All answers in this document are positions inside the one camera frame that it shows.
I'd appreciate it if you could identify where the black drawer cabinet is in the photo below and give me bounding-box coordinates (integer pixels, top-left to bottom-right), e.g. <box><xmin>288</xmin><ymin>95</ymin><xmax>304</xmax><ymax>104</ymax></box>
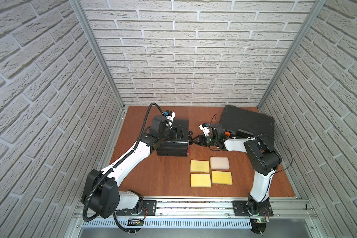
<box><xmin>157</xmin><ymin>119</ymin><xmax>189</xmax><ymax>157</ymax></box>

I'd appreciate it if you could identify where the beige sponge pad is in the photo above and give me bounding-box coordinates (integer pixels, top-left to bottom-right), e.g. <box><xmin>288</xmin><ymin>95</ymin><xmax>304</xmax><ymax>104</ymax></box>
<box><xmin>210</xmin><ymin>157</ymin><xmax>230</xmax><ymax>170</ymax></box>

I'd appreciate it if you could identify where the yellow sponge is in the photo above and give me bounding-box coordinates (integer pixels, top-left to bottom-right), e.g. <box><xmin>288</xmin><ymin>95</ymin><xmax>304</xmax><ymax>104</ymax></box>
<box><xmin>190</xmin><ymin>174</ymin><xmax>211</xmax><ymax>188</ymax></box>
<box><xmin>190</xmin><ymin>160</ymin><xmax>210</xmax><ymax>174</ymax></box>
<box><xmin>211</xmin><ymin>171</ymin><xmax>233</xmax><ymax>185</ymax></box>

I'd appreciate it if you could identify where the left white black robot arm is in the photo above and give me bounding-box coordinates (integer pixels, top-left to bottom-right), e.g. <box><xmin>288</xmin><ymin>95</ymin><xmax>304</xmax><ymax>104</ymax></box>
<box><xmin>81</xmin><ymin>111</ymin><xmax>175</xmax><ymax>222</ymax></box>

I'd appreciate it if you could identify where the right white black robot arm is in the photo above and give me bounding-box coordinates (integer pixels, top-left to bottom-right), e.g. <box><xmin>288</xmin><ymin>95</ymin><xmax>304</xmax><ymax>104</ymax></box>
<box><xmin>188</xmin><ymin>124</ymin><xmax>282</xmax><ymax>216</ymax></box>

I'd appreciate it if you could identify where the black plastic tool case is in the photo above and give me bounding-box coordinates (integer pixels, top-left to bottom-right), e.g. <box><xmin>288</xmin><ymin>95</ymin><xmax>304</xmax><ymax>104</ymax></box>
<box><xmin>220</xmin><ymin>105</ymin><xmax>275</xmax><ymax>138</ymax></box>

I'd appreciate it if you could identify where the white ventilation grille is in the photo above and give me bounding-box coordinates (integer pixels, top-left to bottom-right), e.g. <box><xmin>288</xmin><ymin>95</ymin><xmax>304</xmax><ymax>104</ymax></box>
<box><xmin>81</xmin><ymin>219</ymin><xmax>253</xmax><ymax>229</ymax></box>

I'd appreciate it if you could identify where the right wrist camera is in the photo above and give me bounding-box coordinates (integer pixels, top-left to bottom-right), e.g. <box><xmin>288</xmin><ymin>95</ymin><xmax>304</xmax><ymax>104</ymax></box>
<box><xmin>199</xmin><ymin>123</ymin><xmax>211</xmax><ymax>136</ymax></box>

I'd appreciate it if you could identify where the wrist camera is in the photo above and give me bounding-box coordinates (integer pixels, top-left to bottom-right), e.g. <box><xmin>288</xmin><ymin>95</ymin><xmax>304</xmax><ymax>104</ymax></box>
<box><xmin>164</xmin><ymin>110</ymin><xmax>176</xmax><ymax>121</ymax></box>
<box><xmin>199</xmin><ymin>123</ymin><xmax>211</xmax><ymax>136</ymax></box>

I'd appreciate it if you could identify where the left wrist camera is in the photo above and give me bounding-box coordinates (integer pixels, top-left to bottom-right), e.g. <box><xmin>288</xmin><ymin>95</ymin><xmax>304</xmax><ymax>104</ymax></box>
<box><xmin>164</xmin><ymin>110</ymin><xmax>176</xmax><ymax>121</ymax></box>

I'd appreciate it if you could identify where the right thin black cable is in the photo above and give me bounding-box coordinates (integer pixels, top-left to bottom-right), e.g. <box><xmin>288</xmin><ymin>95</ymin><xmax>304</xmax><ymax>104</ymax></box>
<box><xmin>209</xmin><ymin>112</ymin><xmax>294</xmax><ymax>176</ymax></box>

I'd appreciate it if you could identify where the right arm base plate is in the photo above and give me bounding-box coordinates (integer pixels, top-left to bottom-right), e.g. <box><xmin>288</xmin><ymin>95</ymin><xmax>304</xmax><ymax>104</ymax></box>
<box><xmin>232</xmin><ymin>199</ymin><xmax>274</xmax><ymax>217</ymax></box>

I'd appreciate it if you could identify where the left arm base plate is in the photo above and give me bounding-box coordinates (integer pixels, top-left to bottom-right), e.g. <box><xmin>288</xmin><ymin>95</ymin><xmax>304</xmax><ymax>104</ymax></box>
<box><xmin>116</xmin><ymin>200</ymin><xmax>157</xmax><ymax>216</ymax></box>

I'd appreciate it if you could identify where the left black corrugated cable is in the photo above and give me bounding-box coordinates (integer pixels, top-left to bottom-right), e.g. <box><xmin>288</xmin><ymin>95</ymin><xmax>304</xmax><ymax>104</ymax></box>
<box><xmin>82</xmin><ymin>102</ymin><xmax>166</xmax><ymax>223</ymax></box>

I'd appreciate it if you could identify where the left aluminium corner post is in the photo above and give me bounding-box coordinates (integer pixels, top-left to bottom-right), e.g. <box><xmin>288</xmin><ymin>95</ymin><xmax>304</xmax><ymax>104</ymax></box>
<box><xmin>70</xmin><ymin>0</ymin><xmax>126</xmax><ymax>110</ymax></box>

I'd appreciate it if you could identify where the aluminium corner post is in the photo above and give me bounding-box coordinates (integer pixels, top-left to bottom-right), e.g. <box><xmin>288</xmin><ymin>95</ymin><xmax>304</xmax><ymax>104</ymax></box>
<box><xmin>256</xmin><ymin>0</ymin><xmax>327</xmax><ymax>110</ymax></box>
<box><xmin>70</xmin><ymin>0</ymin><xmax>126</xmax><ymax>110</ymax></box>

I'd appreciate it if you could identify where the right aluminium corner post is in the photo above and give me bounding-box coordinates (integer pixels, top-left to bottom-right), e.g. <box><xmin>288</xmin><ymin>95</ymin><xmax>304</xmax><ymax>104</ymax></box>
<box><xmin>256</xmin><ymin>0</ymin><xmax>327</xmax><ymax>110</ymax></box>

